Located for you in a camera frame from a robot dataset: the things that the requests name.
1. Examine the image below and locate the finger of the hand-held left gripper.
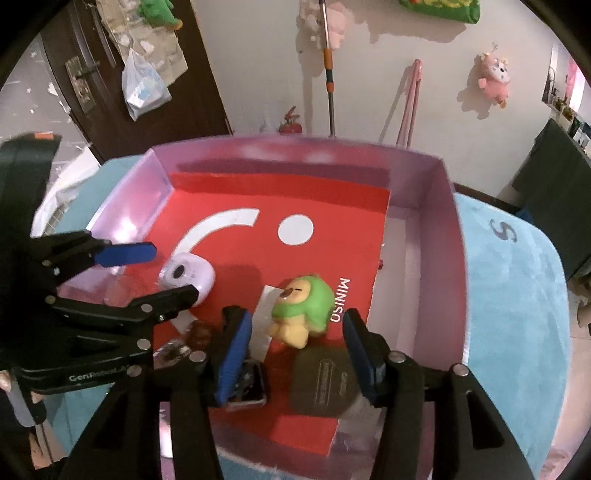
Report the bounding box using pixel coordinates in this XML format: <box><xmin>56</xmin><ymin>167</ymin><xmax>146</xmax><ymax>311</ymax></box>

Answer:
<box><xmin>46</xmin><ymin>284</ymin><xmax>199</xmax><ymax>342</ymax></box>
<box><xmin>28</xmin><ymin>230</ymin><xmax>158</xmax><ymax>282</ymax></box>

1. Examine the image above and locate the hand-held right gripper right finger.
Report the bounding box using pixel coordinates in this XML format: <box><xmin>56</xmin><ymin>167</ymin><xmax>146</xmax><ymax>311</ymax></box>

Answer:
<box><xmin>342</xmin><ymin>308</ymin><xmax>543</xmax><ymax>480</ymax></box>

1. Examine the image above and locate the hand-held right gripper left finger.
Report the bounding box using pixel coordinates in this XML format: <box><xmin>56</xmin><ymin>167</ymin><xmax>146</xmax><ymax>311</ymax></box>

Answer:
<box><xmin>60</xmin><ymin>305</ymin><xmax>271</xmax><ymax>480</ymax></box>

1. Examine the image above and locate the white round camera gadget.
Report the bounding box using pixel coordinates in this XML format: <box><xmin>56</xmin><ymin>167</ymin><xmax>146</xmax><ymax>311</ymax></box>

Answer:
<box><xmin>158</xmin><ymin>253</ymin><xmax>217</xmax><ymax>308</ymax></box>

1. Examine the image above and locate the black nail polish bottle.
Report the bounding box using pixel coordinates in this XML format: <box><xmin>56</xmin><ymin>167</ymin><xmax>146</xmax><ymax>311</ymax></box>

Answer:
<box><xmin>226</xmin><ymin>357</ymin><xmax>269</xmax><ymax>409</ymax></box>

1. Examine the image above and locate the glitter jar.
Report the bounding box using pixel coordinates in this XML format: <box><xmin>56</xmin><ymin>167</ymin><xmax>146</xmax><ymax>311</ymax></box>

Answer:
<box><xmin>154</xmin><ymin>320</ymin><xmax>218</xmax><ymax>370</ymax></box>

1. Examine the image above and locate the brown eye shadow case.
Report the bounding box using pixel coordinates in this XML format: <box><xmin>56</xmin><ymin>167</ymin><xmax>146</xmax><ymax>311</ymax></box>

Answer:
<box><xmin>292</xmin><ymin>344</ymin><xmax>365</xmax><ymax>418</ymax></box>

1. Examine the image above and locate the green yellow toy figure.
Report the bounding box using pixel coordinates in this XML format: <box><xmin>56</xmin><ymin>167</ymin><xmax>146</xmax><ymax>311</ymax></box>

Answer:
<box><xmin>269</xmin><ymin>275</ymin><xmax>337</xmax><ymax>349</ymax></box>

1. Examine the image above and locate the lilac cardboard box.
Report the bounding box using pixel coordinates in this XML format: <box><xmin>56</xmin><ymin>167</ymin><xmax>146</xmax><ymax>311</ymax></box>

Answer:
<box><xmin>55</xmin><ymin>135</ymin><xmax>472</xmax><ymax>467</ymax></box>

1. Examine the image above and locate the white plastic sheet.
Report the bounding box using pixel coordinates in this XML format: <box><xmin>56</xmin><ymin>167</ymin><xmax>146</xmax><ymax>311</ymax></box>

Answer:
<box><xmin>41</xmin><ymin>148</ymin><xmax>102</xmax><ymax>217</ymax></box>

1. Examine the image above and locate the red Miniso paper bag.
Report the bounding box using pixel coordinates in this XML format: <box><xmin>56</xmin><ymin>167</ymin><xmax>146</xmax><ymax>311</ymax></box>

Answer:
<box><xmin>150</xmin><ymin>173</ymin><xmax>391</xmax><ymax>455</ymax></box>

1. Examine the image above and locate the clear plastic bag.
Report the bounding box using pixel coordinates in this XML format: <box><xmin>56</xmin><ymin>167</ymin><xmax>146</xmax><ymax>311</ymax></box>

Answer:
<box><xmin>121</xmin><ymin>48</ymin><xmax>172</xmax><ymax>121</ymax></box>

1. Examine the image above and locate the dark brown door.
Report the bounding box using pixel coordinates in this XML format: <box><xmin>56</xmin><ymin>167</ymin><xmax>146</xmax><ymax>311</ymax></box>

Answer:
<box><xmin>39</xmin><ymin>0</ymin><xmax>232</xmax><ymax>162</ymax></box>

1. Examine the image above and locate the grey star print curtain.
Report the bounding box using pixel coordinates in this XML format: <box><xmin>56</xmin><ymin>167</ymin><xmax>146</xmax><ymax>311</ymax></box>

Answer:
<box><xmin>0</xmin><ymin>23</ymin><xmax>93</xmax><ymax>153</ymax></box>

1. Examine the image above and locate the beige hanging organizer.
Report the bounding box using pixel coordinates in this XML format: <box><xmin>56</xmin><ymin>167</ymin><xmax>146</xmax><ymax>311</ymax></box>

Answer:
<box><xmin>95</xmin><ymin>0</ymin><xmax>188</xmax><ymax>86</ymax></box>

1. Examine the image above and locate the red fire extinguisher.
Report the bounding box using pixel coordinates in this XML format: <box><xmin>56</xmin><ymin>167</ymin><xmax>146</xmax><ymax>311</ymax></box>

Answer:
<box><xmin>278</xmin><ymin>106</ymin><xmax>303</xmax><ymax>136</ymax></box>

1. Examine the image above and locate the green crocodile plush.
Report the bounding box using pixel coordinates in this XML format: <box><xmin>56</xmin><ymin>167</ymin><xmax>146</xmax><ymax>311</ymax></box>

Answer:
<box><xmin>139</xmin><ymin>0</ymin><xmax>183</xmax><ymax>31</ymax></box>

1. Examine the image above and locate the pink folding rack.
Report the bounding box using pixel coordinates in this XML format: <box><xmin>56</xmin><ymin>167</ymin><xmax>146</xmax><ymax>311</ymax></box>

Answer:
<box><xmin>398</xmin><ymin>58</ymin><xmax>423</xmax><ymax>148</ymax></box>

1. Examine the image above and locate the mop pole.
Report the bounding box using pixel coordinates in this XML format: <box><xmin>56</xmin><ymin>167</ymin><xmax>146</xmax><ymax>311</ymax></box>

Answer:
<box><xmin>318</xmin><ymin>0</ymin><xmax>337</xmax><ymax>138</ymax></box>

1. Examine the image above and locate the side table with dark cloth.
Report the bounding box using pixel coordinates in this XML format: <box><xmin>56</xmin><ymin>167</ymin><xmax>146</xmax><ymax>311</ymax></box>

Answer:
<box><xmin>510</xmin><ymin>117</ymin><xmax>591</xmax><ymax>282</ymax></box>

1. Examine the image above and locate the pink pig plush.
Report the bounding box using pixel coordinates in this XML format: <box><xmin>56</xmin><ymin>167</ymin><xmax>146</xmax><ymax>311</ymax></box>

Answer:
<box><xmin>298</xmin><ymin>0</ymin><xmax>349</xmax><ymax>49</ymax></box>

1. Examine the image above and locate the pink bear plush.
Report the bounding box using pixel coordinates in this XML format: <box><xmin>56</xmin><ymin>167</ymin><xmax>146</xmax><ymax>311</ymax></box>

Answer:
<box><xmin>477</xmin><ymin>44</ymin><xmax>511</xmax><ymax>109</ymax></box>

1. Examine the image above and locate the row of cosmetic bottles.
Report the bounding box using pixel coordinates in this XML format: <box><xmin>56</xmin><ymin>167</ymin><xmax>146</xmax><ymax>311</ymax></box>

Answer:
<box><xmin>542</xmin><ymin>69</ymin><xmax>591</xmax><ymax>153</ymax></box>

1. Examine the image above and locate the green tote bag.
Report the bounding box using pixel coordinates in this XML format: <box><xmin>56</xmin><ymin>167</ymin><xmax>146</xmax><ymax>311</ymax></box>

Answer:
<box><xmin>399</xmin><ymin>0</ymin><xmax>481</xmax><ymax>24</ymax></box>

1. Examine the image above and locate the metal door handle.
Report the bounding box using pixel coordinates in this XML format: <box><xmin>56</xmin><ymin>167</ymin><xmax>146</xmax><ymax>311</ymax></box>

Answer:
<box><xmin>65</xmin><ymin>55</ymin><xmax>100</xmax><ymax>114</ymax></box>

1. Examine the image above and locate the wall mirror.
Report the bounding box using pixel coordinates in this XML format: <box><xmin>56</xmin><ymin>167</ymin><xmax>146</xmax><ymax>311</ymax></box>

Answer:
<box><xmin>547</xmin><ymin>44</ymin><xmax>585</xmax><ymax>104</ymax></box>

